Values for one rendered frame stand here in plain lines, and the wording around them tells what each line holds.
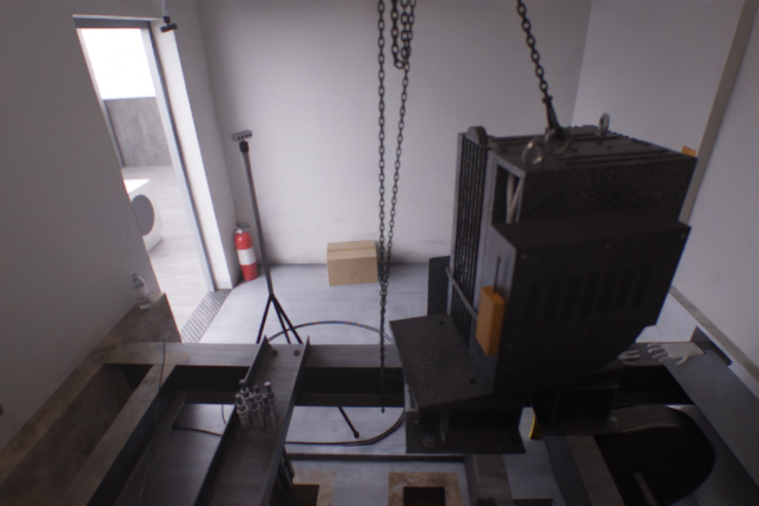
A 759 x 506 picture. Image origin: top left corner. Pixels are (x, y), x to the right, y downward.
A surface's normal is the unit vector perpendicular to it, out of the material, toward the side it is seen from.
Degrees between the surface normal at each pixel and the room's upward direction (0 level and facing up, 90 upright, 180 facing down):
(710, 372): 0
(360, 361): 0
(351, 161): 90
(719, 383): 0
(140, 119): 90
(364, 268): 90
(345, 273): 90
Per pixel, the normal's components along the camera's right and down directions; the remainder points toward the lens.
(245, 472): -0.03, -0.88
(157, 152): -0.04, 0.48
